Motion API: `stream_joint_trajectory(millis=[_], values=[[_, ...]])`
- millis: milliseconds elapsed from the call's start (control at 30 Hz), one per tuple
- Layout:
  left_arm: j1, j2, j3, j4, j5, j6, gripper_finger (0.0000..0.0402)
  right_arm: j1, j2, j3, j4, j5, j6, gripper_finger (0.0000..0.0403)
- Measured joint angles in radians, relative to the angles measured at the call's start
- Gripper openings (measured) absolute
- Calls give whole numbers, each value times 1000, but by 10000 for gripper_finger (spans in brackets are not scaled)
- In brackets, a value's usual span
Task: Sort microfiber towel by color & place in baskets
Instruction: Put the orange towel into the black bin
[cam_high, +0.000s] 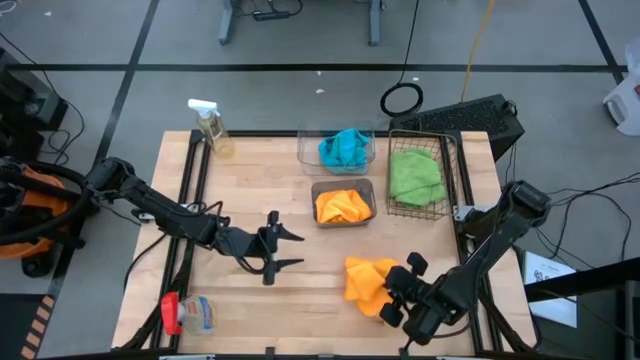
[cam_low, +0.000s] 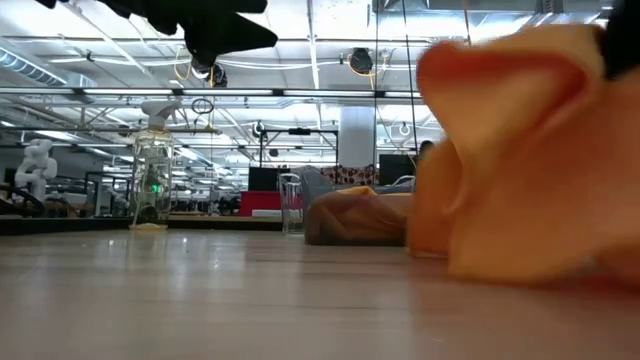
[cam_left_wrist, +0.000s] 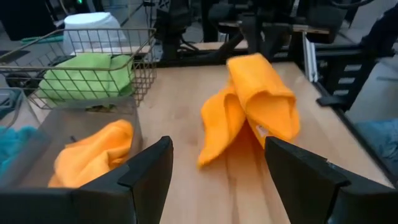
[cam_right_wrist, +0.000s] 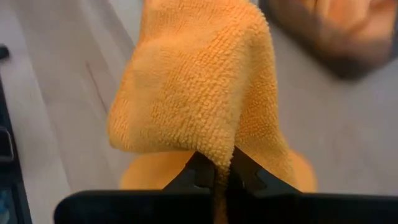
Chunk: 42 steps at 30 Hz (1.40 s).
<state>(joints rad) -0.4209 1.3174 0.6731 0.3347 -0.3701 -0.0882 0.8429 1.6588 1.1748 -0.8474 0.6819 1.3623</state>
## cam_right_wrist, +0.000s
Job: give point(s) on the orange microfiber towel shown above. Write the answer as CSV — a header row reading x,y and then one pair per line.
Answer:
x,y
342,25
192,93

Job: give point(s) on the black aluminium table frame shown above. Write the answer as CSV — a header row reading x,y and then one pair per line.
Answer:
x,y
9,174

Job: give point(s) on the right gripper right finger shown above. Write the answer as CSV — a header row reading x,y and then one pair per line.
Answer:
x,y
248,180

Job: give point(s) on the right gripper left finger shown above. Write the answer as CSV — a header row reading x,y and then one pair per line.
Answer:
x,y
199,174

